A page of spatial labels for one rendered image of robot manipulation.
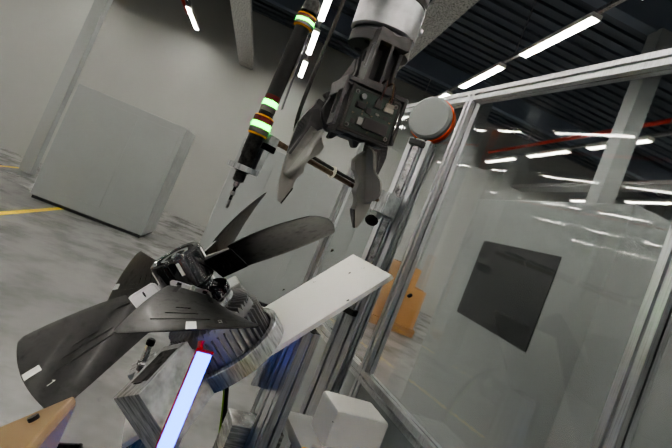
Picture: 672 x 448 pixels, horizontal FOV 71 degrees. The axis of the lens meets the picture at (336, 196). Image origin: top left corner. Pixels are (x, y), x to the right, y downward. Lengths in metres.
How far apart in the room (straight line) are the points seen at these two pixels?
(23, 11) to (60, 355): 14.23
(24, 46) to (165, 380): 14.08
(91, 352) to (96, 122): 7.54
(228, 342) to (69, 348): 0.31
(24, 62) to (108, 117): 6.54
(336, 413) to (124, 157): 7.30
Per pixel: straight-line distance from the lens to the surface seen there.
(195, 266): 1.09
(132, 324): 0.84
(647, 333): 1.03
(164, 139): 8.24
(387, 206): 1.48
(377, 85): 0.50
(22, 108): 14.59
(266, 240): 1.06
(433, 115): 1.64
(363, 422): 1.42
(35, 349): 1.16
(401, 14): 0.54
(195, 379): 0.73
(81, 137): 8.57
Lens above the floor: 1.43
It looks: 3 degrees up
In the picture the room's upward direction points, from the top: 22 degrees clockwise
